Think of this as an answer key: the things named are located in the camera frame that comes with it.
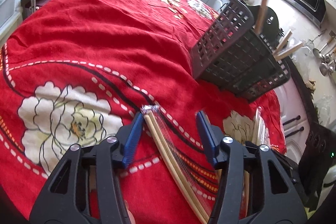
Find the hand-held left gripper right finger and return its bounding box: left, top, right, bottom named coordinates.
left=196, top=110, right=307, bottom=224

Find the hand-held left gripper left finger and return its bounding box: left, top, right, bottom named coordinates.
left=29, top=112, right=145, bottom=224

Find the pile of chopsticks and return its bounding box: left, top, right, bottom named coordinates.
left=243, top=106, right=269, bottom=218

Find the grey perforated utensil basket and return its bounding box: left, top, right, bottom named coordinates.
left=191, top=0, right=291, bottom=103

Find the row of hanging kitchen utensils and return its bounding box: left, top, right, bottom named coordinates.
left=304, top=28, right=336, bottom=77

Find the person's left hand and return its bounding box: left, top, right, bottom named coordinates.
left=125, top=200, right=136, bottom=224

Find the thin clear plastic bag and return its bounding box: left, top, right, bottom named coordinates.
left=315, top=95, right=332, bottom=126

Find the red floral blanket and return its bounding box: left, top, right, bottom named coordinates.
left=0, top=0, right=288, bottom=224

